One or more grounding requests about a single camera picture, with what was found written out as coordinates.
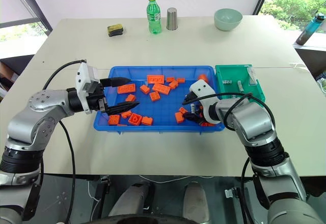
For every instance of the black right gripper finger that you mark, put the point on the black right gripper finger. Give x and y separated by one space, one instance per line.
192 118
190 98

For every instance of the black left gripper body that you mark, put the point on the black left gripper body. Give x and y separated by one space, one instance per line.
96 99

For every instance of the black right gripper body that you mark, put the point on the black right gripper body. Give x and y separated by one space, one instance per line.
196 112

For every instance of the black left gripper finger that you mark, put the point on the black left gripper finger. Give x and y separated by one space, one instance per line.
122 107
115 81

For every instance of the silver battery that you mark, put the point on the silver battery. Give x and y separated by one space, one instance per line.
192 107
227 82
240 86

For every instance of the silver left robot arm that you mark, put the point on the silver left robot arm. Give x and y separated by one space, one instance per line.
38 112

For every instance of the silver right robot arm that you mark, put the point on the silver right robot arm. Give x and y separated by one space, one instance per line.
254 124

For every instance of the blue plastic bin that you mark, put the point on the blue plastic bin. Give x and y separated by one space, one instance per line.
163 127

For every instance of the green plastic bin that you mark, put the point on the green plastic bin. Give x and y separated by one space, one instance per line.
224 91

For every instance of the small orange building brick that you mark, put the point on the small orange building brick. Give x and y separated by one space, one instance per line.
183 110
179 117
173 84
147 121
126 114
113 120
180 80
135 119
145 88
155 96
130 98
207 124
170 79

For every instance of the long orange building brick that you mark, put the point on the long orange building brick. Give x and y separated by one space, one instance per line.
126 88
155 79
161 88

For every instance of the round orange building piece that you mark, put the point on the round orange building piece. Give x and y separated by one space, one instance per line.
203 78

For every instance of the yellow black whiteboard eraser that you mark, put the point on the yellow black whiteboard eraser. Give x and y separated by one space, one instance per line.
115 30

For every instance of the clear blister pack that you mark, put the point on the clear blister pack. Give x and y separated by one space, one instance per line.
251 76

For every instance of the green plastic soda bottle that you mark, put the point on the green plastic soda bottle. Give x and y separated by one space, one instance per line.
154 17

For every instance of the grey robot right leg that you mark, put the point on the grey robot right leg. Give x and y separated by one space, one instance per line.
196 199

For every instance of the grey robot leg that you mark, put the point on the grey robot leg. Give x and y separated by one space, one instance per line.
196 199
132 199

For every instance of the stainless steel cup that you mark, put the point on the stainless steel cup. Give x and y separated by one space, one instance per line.
172 19

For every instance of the metal table clamp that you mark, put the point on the metal table clamp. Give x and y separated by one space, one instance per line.
232 193

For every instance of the pale green bowl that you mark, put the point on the pale green bowl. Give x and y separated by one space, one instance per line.
227 19

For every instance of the brown cardboard box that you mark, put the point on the brown cardboard box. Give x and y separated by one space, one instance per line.
7 76

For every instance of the grey robot left leg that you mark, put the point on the grey robot left leg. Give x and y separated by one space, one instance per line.
132 199

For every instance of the dark rounded robot waist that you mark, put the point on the dark rounded robot waist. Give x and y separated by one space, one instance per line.
160 220

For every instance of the blue sports water bottle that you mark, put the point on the blue sports water bottle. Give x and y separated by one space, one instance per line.
309 29

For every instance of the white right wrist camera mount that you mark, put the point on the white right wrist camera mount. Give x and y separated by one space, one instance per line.
203 89

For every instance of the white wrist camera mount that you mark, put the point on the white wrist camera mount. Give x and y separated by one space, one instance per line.
85 81
203 89

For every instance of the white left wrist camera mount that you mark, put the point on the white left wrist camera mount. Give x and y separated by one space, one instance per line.
85 81

